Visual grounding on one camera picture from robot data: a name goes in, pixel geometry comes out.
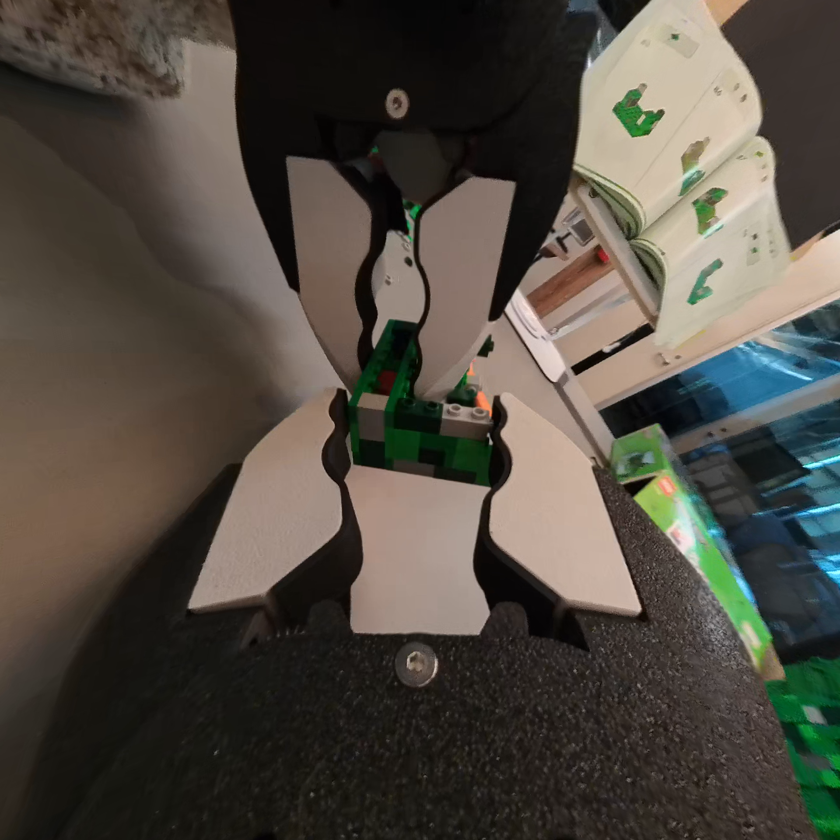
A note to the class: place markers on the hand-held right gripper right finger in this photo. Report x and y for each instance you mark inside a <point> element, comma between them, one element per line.
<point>558,525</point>

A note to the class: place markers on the lego instruction booklet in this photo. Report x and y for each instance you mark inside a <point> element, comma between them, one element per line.
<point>689,131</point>

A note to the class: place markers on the dark green lego brick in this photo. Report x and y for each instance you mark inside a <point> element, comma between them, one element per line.
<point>484,346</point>

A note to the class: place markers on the green and grey lego build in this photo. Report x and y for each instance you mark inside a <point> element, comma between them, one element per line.
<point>420,453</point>

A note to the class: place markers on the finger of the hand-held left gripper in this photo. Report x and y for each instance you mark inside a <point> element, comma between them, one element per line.
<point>328,249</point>
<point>466,262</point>

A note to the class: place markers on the green lego set box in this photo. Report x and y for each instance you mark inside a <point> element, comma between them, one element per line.
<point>689,525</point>

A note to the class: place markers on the orange brick separator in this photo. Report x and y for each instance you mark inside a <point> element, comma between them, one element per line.
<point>481,397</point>

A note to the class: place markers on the large green creeper lego model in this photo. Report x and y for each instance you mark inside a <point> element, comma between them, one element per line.
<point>807,754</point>

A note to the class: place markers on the wooden side table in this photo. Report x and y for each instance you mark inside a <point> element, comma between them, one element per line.
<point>564,282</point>

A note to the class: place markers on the person's left forearm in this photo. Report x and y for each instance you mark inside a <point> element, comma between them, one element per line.
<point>85,46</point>

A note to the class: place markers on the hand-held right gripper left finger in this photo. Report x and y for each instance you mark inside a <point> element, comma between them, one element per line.
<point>275,525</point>

